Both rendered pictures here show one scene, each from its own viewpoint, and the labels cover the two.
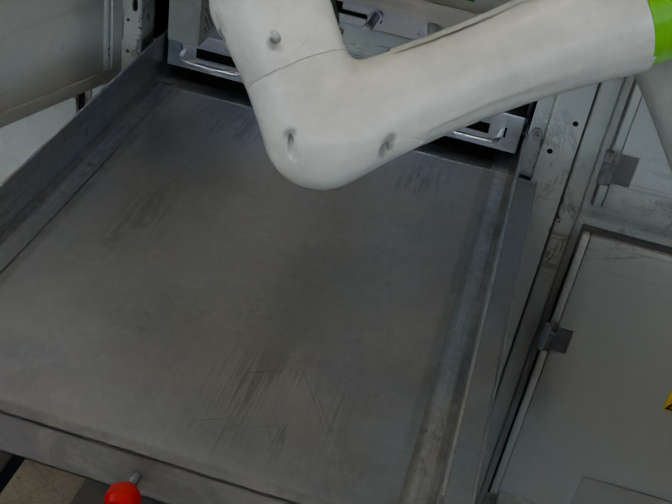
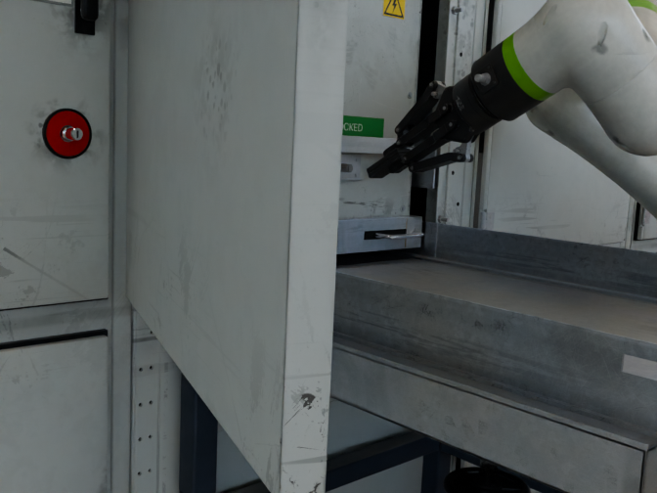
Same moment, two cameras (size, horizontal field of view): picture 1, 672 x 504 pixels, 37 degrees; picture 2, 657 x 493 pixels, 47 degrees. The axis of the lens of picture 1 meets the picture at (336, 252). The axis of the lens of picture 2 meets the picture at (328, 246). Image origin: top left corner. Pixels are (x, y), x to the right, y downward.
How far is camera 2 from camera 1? 1.24 m
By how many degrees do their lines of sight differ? 55
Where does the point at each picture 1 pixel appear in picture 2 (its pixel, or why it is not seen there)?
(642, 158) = (495, 211)
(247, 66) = (635, 60)
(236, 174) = not seen: hidden behind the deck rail
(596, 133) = (467, 206)
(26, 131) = (42, 412)
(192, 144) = not seen: hidden behind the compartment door
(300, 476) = not seen: outside the picture
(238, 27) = (625, 30)
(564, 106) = (452, 193)
